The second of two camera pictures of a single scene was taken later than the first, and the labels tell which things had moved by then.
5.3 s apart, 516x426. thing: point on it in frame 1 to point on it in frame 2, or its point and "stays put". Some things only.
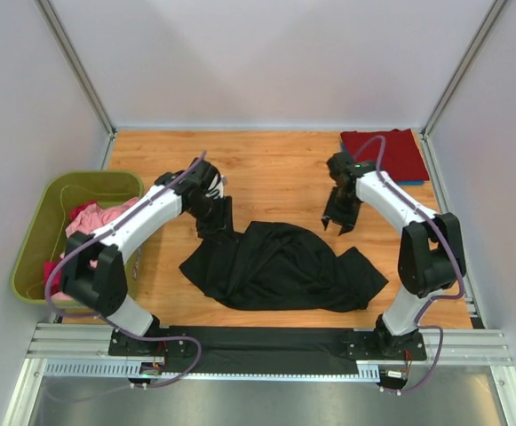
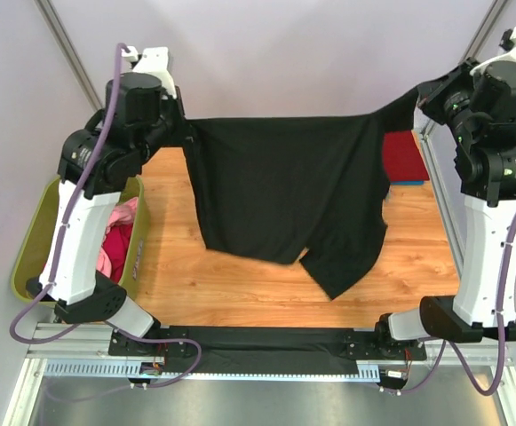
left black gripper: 216,219 to 178,114
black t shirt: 269,265 to 314,188
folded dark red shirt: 402,159 stays put
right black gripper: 342,209 to 436,91
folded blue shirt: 399,183 stays put
